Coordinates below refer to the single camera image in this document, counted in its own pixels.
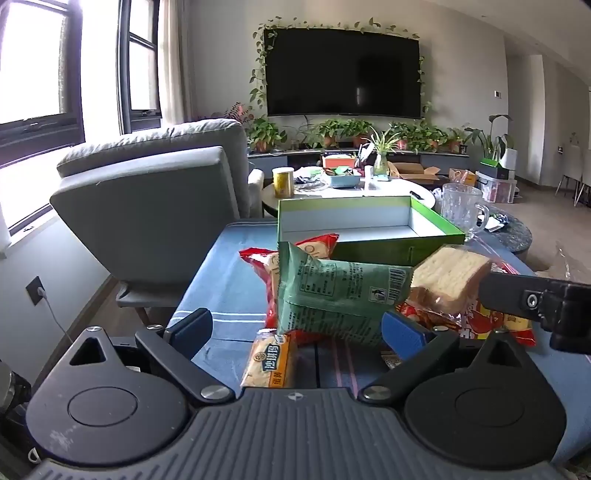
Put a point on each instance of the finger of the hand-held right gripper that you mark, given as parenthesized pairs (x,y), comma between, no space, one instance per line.
(508,295)

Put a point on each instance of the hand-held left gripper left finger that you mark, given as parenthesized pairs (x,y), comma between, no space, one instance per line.
(190,330)

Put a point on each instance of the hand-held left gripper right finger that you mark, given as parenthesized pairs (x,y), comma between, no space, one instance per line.
(406,339)

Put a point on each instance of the red noodle snack packet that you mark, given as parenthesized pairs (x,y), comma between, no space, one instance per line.
(485,321)

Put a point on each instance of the clear sliced bread packet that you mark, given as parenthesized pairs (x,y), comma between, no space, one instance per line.
(448,277)

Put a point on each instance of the orange biscuit packet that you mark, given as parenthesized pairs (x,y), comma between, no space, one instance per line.
(270,360)

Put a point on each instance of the green snack packet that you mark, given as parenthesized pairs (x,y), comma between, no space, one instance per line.
(332,295)

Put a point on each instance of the red cracker packet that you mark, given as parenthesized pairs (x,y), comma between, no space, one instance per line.
(258,263)

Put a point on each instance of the green cardboard box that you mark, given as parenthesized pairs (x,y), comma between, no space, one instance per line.
(369,244)

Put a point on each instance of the blue striped tablecloth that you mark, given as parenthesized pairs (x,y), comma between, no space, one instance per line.
(231,286)

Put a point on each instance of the dark round table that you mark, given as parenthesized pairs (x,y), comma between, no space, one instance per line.
(517,235)

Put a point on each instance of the glass mug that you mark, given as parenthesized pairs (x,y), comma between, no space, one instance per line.
(461,212)

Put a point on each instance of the clear storage box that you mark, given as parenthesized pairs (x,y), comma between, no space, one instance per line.
(498,189)

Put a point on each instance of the grey armchair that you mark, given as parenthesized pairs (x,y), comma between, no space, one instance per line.
(152,207)

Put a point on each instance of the dining chairs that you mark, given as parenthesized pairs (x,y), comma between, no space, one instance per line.
(575,170)

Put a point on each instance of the tall plant in white planter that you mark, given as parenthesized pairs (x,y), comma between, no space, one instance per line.
(496,143)

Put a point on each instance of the round white table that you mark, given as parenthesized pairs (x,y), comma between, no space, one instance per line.
(392,187)

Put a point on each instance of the open cardboard box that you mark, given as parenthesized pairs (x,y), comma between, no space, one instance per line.
(413,171)

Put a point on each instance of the blue plastic basket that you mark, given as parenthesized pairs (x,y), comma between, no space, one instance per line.
(344,180)

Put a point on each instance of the yellow can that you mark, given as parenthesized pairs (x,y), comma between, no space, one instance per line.
(283,183)

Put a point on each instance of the spider plant in vase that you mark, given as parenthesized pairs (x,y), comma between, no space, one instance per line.
(381,152)

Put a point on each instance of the orange box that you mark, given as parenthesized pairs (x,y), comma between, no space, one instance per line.
(337,161)

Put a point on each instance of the television console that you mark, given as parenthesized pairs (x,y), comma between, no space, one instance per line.
(277,159)

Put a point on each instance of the row of potted plants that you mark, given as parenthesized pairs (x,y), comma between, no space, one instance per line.
(265,134)

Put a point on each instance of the dark framed window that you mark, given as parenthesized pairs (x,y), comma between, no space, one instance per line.
(41,124)

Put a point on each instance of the ivy vine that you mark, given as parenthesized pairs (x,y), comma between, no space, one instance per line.
(258,69)

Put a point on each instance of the beige curtain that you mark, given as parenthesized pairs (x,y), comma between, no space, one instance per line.
(175,60)

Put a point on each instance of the wall socket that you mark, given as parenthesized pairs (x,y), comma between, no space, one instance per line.
(36,290)

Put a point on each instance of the wall television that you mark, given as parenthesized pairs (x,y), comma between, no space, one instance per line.
(341,71)

